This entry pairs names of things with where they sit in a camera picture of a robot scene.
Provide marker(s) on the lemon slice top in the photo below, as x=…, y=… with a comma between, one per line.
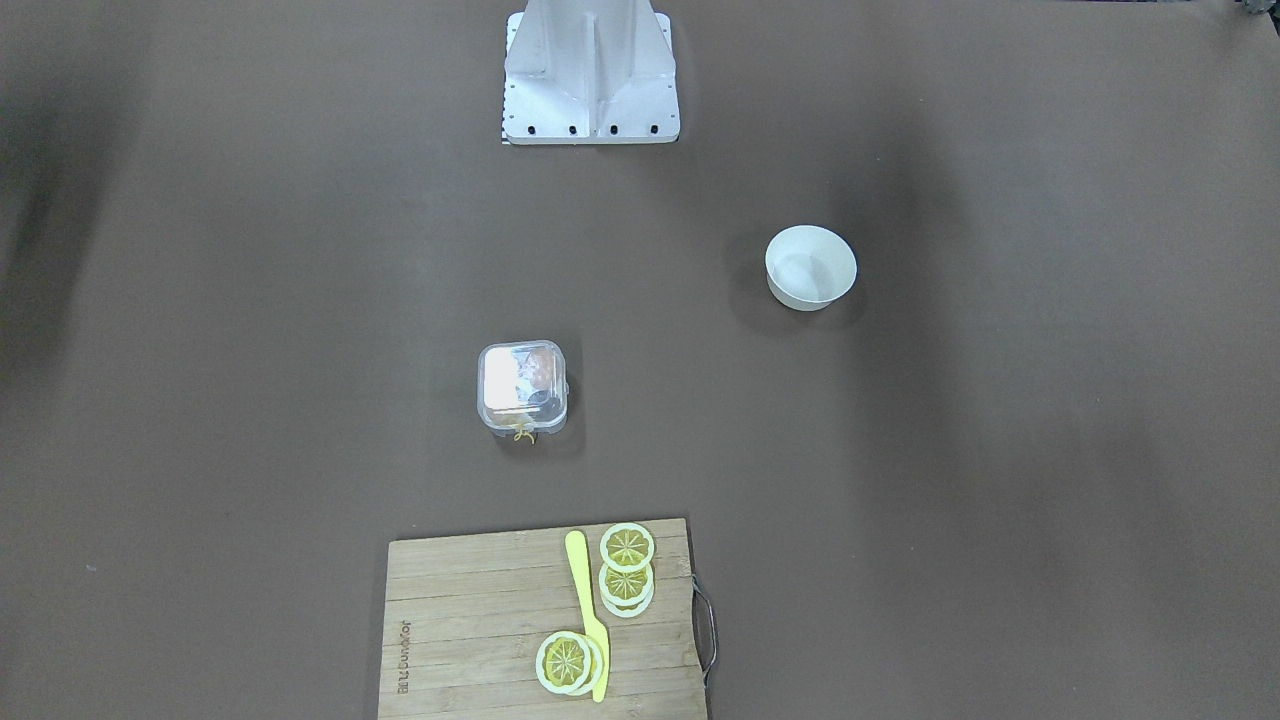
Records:
x=627, y=547

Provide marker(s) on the lemon slice middle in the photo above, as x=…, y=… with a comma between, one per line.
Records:
x=625, y=587

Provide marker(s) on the yellow plastic knife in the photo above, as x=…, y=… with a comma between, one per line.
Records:
x=577, y=553

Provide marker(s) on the lemon slice under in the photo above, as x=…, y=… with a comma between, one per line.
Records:
x=596, y=668

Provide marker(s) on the lemon slice lower stack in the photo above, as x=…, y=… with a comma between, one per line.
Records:
x=628, y=611

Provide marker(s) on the white metal stand base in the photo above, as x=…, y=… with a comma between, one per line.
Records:
x=589, y=73

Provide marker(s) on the clear plastic egg box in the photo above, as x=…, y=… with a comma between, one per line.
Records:
x=504, y=398

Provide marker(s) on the bamboo cutting board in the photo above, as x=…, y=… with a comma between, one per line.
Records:
x=464, y=617

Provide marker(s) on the brown egg from bowl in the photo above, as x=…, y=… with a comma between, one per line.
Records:
x=540, y=369

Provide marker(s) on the white ceramic bowl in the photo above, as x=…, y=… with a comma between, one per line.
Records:
x=808, y=267

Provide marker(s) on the lemon slice single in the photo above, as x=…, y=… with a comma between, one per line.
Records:
x=562, y=662

